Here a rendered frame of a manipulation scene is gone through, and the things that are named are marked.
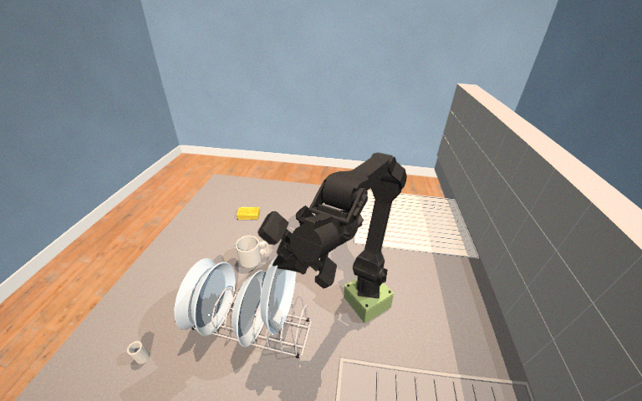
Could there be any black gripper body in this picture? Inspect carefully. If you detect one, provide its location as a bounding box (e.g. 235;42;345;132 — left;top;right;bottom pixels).
257;211;337;288

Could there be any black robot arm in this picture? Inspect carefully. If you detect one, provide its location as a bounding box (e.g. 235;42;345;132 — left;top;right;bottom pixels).
290;152;407;298

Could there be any pale grey cylindrical cup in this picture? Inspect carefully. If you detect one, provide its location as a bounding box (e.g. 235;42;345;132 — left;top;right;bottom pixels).
127;342;150;364

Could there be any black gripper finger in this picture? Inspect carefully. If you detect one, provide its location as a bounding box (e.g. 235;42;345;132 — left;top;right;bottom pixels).
277;254;308;275
273;241;290;266

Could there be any white wire dish rack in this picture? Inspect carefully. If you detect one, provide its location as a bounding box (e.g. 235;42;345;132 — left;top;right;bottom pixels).
211;287;311;358

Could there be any grey tiled splashback panel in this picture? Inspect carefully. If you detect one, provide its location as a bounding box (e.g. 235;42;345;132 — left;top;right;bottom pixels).
434;84;642;401

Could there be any yellow sponge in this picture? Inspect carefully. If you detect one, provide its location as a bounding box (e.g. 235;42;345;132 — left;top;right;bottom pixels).
237;207;260;220

